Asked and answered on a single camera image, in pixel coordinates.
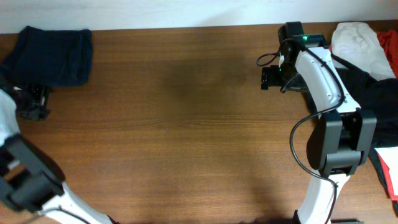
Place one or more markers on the red garment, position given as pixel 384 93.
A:
pixel 388 155

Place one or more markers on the navy blue shorts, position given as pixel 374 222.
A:
pixel 53 58

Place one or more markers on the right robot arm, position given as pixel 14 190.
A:
pixel 341 139

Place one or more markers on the white garment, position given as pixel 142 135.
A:
pixel 357 43

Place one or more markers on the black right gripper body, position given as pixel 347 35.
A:
pixel 268 78

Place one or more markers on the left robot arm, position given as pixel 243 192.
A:
pixel 30 179

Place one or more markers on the black shorts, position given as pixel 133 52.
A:
pixel 378 96

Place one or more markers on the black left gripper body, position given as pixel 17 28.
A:
pixel 34 101

